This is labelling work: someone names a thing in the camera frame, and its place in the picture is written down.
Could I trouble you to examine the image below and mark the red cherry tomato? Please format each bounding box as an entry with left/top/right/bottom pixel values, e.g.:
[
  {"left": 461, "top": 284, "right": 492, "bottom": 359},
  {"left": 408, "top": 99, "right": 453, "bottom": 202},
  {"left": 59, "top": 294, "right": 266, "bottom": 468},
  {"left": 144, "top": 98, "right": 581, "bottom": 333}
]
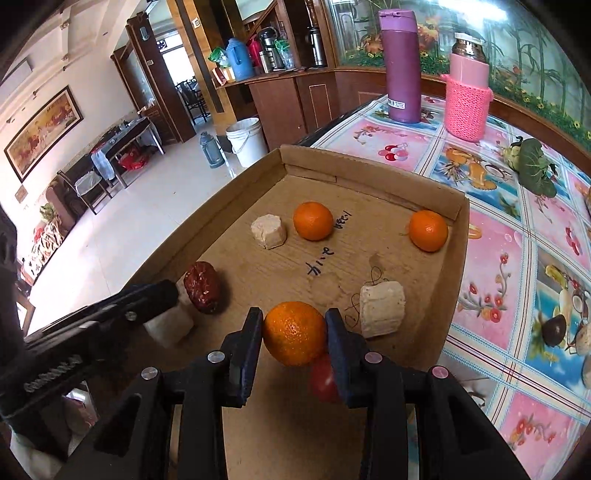
[{"left": 310, "top": 355, "right": 342, "bottom": 404}]

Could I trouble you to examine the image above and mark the beige square cake block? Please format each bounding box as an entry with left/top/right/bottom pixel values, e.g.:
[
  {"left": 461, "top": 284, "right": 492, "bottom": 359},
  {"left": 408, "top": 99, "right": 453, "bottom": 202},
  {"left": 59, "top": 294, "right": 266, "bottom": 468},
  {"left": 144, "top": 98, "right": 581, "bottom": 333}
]
[{"left": 360, "top": 281, "right": 406, "bottom": 338}]

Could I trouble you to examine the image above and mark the orange tangerine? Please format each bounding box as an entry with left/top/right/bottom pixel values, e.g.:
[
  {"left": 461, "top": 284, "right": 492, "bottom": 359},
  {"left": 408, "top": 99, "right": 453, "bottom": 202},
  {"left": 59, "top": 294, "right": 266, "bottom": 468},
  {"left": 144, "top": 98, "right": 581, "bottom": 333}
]
[
  {"left": 293, "top": 202, "right": 335, "bottom": 241},
  {"left": 263, "top": 301, "right": 328, "bottom": 367},
  {"left": 408, "top": 210, "right": 449, "bottom": 253}
]

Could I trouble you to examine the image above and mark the brown cardboard tray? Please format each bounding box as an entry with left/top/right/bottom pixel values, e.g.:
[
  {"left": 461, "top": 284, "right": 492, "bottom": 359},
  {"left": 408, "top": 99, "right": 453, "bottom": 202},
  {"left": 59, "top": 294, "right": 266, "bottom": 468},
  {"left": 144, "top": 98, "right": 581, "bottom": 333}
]
[{"left": 122, "top": 146, "right": 470, "bottom": 479}]

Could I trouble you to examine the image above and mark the white cake block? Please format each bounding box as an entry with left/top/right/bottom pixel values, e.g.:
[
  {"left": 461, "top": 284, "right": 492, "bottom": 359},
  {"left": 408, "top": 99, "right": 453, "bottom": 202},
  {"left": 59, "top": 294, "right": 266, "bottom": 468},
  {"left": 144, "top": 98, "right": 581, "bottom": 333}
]
[{"left": 144, "top": 304, "right": 194, "bottom": 348}]

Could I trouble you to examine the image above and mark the dark red jujube date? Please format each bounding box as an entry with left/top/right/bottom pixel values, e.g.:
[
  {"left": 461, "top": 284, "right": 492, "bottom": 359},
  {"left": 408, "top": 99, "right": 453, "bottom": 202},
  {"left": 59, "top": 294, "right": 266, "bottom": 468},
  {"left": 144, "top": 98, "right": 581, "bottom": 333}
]
[{"left": 183, "top": 261, "right": 222, "bottom": 314}]

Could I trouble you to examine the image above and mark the flowered tablecloth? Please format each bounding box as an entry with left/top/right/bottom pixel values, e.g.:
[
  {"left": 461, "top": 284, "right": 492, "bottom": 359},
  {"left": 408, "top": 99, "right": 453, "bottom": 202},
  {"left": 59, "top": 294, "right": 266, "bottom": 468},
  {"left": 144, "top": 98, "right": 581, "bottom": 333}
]
[{"left": 308, "top": 96, "right": 590, "bottom": 479}]

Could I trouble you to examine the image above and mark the white plastic bucket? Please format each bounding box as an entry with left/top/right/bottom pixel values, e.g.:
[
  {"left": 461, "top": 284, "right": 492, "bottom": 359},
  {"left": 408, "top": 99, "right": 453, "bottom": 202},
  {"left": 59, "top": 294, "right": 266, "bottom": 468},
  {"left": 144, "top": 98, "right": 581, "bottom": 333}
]
[{"left": 225, "top": 117, "right": 269, "bottom": 169}]

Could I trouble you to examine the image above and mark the wooden side cabinet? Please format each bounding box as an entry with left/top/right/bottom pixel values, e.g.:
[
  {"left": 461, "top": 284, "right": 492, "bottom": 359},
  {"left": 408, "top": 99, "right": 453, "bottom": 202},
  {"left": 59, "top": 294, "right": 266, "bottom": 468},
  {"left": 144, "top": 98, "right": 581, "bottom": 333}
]
[{"left": 216, "top": 67, "right": 343, "bottom": 151}]

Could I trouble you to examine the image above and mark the blue water jug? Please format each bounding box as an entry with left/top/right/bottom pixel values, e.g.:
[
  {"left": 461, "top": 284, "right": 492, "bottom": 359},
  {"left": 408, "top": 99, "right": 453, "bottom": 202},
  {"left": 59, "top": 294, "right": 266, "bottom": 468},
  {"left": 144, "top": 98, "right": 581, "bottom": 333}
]
[{"left": 225, "top": 38, "right": 256, "bottom": 81}]

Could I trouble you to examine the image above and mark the green leafy vegetable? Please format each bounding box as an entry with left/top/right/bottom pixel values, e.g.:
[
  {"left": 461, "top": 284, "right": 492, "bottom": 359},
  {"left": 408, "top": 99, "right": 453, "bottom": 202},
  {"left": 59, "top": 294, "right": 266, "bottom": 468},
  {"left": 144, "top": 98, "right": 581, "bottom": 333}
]
[{"left": 503, "top": 136, "right": 557, "bottom": 198}]

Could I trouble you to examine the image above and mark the pink knitted-sleeve thermos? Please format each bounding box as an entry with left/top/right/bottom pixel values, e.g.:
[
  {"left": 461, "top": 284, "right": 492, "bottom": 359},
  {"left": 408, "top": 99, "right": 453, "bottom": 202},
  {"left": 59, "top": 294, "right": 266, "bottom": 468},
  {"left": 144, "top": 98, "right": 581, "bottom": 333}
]
[{"left": 441, "top": 32, "right": 494, "bottom": 142}]

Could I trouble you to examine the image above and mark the purple thermos bottle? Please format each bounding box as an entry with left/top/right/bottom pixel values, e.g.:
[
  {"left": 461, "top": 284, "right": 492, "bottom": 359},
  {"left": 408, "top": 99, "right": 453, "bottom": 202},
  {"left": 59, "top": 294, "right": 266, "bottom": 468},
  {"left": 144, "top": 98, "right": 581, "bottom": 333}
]
[{"left": 379, "top": 9, "right": 421, "bottom": 124}]

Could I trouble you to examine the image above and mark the framed wall painting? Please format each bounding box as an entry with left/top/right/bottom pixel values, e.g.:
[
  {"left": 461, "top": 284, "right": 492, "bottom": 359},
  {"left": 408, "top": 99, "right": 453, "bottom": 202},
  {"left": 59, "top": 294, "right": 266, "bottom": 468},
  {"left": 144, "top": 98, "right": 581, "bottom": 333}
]
[{"left": 4, "top": 86, "right": 83, "bottom": 183}]

